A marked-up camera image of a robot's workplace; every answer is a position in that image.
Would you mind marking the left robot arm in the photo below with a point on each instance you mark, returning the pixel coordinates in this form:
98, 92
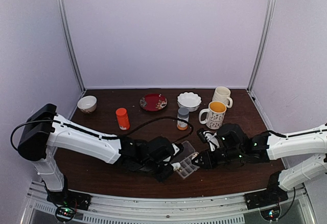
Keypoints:
46, 129

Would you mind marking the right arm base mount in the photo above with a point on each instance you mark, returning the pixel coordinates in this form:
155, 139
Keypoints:
264, 198

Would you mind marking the small white rice bowl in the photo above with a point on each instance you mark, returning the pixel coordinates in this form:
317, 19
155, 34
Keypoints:
87, 104

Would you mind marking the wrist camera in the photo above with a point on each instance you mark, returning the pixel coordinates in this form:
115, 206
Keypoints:
177, 154
208, 137

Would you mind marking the red floral plate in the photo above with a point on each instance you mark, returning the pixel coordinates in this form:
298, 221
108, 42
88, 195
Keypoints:
153, 102

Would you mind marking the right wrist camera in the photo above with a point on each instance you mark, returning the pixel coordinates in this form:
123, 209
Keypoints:
208, 137

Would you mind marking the cream ribbed mug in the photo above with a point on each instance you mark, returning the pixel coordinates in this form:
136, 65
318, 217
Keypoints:
222, 94

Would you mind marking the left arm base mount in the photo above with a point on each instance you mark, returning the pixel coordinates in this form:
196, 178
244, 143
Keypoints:
72, 199

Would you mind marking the white scalloped bowl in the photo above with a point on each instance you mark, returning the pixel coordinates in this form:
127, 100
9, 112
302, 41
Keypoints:
189, 100

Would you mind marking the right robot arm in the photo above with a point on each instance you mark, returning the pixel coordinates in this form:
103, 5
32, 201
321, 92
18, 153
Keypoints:
230, 143

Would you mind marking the left aluminium frame post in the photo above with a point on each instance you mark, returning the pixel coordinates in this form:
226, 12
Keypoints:
69, 45

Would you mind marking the right aluminium frame post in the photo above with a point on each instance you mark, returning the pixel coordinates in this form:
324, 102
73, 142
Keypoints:
262, 44

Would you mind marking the floral mug yellow inside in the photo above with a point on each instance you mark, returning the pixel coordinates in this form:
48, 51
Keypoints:
213, 116

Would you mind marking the grey cap supplement bottle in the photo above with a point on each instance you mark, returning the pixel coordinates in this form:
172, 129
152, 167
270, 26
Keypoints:
182, 118

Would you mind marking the orange pill bottle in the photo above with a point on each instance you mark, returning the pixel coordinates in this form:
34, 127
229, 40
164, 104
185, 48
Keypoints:
122, 118

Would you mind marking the aluminium frame post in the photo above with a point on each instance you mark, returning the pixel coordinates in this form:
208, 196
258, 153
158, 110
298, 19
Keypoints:
262, 44
69, 45

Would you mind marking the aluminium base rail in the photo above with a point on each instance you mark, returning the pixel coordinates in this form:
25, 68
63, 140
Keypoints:
231, 208

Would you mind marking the clear plastic pill organizer box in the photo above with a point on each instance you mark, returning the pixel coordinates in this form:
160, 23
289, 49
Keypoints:
187, 168

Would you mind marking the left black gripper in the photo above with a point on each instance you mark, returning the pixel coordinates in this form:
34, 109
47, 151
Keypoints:
162, 176

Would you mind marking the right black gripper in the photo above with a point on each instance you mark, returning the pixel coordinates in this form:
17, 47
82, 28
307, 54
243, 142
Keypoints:
208, 162

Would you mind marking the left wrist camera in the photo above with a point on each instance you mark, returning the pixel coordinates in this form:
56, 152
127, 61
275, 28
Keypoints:
177, 154

